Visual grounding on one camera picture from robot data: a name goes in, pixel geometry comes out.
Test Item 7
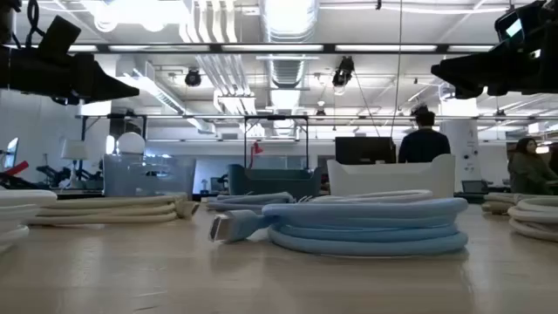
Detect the clear plastic bin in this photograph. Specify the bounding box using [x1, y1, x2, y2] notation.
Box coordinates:
[103, 153, 197, 198]

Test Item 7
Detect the teal plastic bin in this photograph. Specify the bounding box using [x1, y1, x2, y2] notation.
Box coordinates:
[227, 163, 323, 201]

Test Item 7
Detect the light blue HDMI cable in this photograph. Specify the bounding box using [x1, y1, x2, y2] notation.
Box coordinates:
[208, 196, 470, 257]
[205, 191, 297, 215]

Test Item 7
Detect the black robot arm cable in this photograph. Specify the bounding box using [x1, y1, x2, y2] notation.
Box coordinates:
[15, 0, 47, 49]

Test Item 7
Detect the red desk lamp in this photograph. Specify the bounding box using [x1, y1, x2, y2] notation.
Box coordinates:
[248, 141, 265, 169]

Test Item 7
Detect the beige HDMI cable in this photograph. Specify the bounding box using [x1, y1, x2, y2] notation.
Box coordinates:
[481, 192, 558, 215]
[25, 193, 201, 227]

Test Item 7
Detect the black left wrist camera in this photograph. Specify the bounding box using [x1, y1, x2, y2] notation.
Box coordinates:
[37, 15, 82, 58]

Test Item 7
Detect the black metal frame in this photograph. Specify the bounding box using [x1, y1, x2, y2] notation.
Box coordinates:
[80, 113, 148, 141]

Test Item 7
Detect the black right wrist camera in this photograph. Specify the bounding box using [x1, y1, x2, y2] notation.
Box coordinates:
[493, 8, 527, 44]

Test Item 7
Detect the black overhead light bar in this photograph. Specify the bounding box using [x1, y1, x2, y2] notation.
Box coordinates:
[65, 42, 497, 55]

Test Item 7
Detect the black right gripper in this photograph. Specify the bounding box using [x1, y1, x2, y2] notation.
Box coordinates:
[430, 25, 546, 100]

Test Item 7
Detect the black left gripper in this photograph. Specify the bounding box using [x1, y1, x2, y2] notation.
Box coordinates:
[8, 44, 140, 106]

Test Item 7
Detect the lit computer screen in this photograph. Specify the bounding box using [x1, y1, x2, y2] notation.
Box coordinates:
[3, 137, 20, 169]

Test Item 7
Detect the white HDMI cable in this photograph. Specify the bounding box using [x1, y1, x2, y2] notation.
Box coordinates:
[507, 196, 558, 243]
[300, 189, 435, 205]
[0, 188, 58, 255]

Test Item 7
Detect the red object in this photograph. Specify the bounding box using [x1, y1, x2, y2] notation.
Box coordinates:
[0, 160, 30, 178]

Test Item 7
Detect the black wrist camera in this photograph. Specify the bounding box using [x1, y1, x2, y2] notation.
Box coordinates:
[37, 15, 82, 58]
[493, 8, 527, 44]

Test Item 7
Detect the person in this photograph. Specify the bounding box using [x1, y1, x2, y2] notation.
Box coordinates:
[397, 111, 452, 165]
[507, 137, 558, 195]

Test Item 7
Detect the black computer monitor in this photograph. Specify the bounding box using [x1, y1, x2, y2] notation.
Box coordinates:
[334, 136, 398, 166]

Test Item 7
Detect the white plastic bin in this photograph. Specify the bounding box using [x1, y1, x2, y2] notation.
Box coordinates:
[326, 153, 457, 200]

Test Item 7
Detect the dark laptop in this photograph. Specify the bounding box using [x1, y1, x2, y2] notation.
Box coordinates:
[461, 179, 489, 195]

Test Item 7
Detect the white round column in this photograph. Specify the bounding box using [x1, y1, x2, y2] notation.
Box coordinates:
[439, 119, 480, 193]

